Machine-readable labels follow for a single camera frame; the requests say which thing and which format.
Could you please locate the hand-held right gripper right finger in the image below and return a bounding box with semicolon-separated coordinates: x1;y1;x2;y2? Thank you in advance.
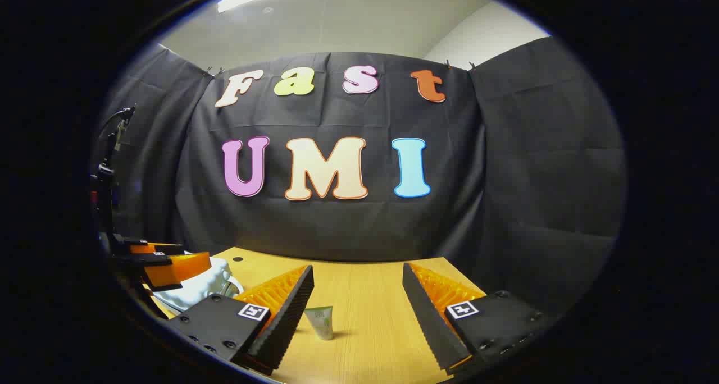
402;262;558;374

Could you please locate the white green skincare tube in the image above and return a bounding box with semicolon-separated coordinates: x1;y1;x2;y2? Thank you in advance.
304;305;334;341

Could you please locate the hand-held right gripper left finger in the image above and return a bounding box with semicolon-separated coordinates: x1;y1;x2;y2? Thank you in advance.
167;263;315;376

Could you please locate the light blue suitcase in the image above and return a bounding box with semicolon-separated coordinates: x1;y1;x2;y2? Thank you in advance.
151;255;245;315

